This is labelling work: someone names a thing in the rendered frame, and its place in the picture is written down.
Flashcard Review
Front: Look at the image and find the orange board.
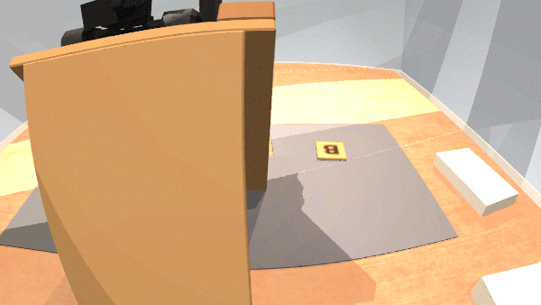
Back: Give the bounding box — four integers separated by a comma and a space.
9, 2, 276, 305

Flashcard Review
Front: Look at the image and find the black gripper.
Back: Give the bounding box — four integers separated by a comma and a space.
61, 0, 205, 47

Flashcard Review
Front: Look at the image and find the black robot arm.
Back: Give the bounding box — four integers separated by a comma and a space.
80, 0, 223, 32

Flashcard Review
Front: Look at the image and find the yellow tile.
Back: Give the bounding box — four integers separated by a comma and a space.
316, 141, 347, 161

